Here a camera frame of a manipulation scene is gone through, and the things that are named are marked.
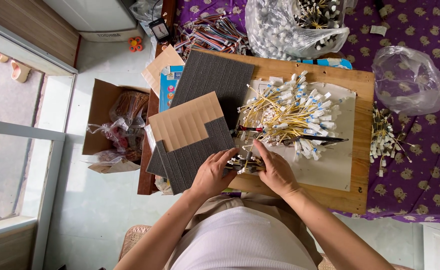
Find person's right hand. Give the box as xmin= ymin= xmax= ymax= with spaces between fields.
xmin=252 ymin=139 xmax=300 ymax=199

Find person's left hand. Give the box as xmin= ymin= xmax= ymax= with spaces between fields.
xmin=190 ymin=148 xmax=240 ymax=200

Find bundle of foam-wrapped wires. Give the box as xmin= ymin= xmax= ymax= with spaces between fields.
xmin=226 ymin=151 xmax=268 ymax=176

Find black scissors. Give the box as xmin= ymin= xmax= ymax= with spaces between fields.
xmin=230 ymin=125 xmax=350 ymax=148

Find white paper sheet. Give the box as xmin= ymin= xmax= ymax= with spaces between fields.
xmin=238 ymin=77 xmax=356 ymax=192

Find grey foam sheet tan backing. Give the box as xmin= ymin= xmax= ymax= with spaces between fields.
xmin=146 ymin=91 xmax=238 ymax=196

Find person's white ribbed shirt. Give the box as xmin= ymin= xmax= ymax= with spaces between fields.
xmin=167 ymin=206 xmax=319 ymax=270

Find blue printed booklet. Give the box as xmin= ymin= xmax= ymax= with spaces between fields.
xmin=158 ymin=65 xmax=185 ymax=113

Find woven seat cushion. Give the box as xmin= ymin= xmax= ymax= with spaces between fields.
xmin=118 ymin=224 xmax=153 ymax=263

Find grey foam strip sheet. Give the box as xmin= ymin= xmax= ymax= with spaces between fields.
xmin=169 ymin=50 xmax=255 ymax=130

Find wooden work board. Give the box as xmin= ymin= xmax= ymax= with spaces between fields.
xmin=188 ymin=48 xmax=375 ymax=215

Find cardboard box with bags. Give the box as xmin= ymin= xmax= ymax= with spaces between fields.
xmin=81 ymin=78 xmax=151 ymax=174

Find tan backing card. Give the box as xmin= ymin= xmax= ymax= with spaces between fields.
xmin=141 ymin=44 xmax=186 ymax=99

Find blue and white packet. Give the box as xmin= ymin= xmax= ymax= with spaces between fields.
xmin=297 ymin=57 xmax=353 ymax=71

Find purple printed bedsheet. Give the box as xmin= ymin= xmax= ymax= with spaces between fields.
xmin=174 ymin=0 xmax=440 ymax=226

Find orange plastic toy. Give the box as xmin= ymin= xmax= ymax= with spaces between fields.
xmin=128 ymin=36 xmax=144 ymax=53

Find small black clock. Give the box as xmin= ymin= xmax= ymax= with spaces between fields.
xmin=148 ymin=17 xmax=171 ymax=43

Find empty clear plastic bag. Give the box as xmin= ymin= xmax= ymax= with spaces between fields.
xmin=371 ymin=46 xmax=440 ymax=116

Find crumpled clear plastic bag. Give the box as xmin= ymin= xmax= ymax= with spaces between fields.
xmin=129 ymin=0 xmax=164 ymax=37

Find glass sliding door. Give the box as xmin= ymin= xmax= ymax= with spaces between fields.
xmin=0 ymin=13 xmax=79 ymax=270

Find white appliance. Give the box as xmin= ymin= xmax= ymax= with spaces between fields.
xmin=42 ymin=0 xmax=139 ymax=43

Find pile of yellow connector wires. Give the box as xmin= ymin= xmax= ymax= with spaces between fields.
xmin=236 ymin=70 xmax=350 ymax=163

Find heap of finished wrapped wires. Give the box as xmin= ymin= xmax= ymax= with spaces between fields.
xmin=369 ymin=102 xmax=415 ymax=178

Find clear bag of wires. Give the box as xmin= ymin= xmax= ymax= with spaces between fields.
xmin=245 ymin=0 xmax=351 ymax=61

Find pile of multicoloured wires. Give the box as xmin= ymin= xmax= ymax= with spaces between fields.
xmin=173 ymin=10 xmax=251 ymax=61

